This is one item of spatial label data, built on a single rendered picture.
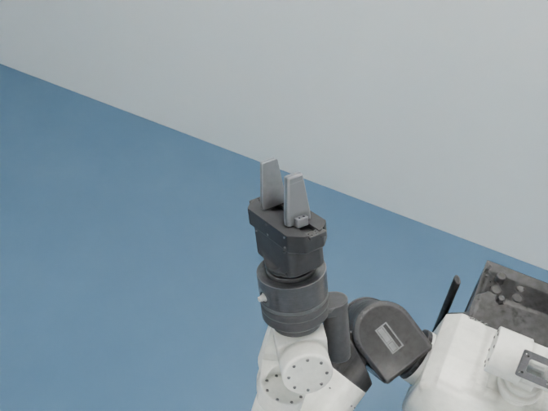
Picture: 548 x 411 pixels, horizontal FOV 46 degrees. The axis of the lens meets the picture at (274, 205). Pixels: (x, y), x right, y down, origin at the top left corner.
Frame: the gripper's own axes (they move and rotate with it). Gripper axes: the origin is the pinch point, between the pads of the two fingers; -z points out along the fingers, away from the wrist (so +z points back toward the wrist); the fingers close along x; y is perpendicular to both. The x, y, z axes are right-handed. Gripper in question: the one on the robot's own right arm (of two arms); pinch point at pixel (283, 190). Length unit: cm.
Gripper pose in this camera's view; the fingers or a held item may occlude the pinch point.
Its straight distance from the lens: 75.4
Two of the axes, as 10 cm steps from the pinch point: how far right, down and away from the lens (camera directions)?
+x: 5.2, 3.5, -7.8
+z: 1.0, 8.8, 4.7
